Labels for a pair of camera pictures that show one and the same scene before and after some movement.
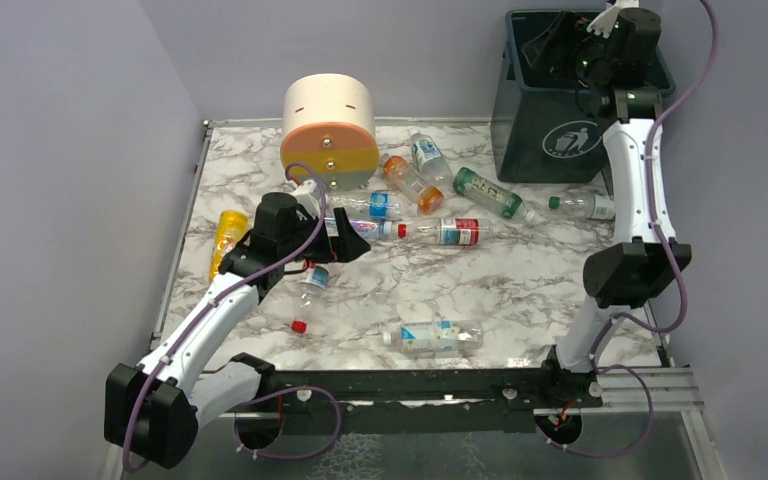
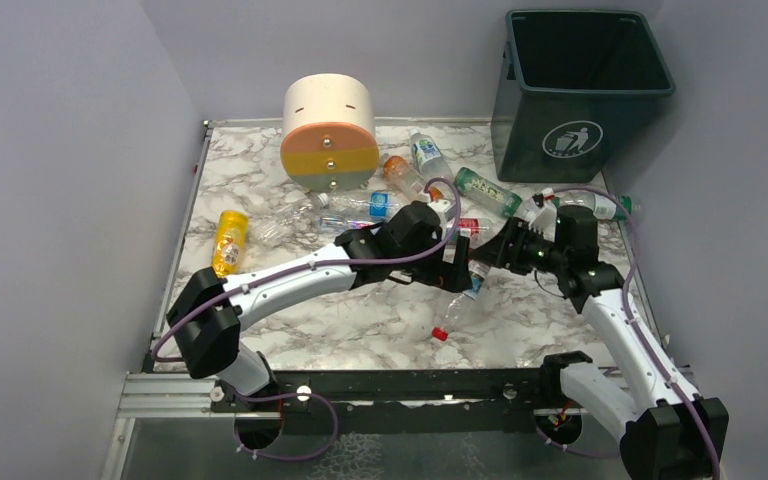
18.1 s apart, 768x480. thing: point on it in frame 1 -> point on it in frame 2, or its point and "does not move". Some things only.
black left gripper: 331,234 -> 455,266
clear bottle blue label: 429,160 does not move
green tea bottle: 493,196 does not move
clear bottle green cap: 592,205 does not move
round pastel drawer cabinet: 329,123 does not move
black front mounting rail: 428,401 does not move
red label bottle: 313,282 -> 461,310
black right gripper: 557,43 -> 516,244
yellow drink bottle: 231,228 does not move
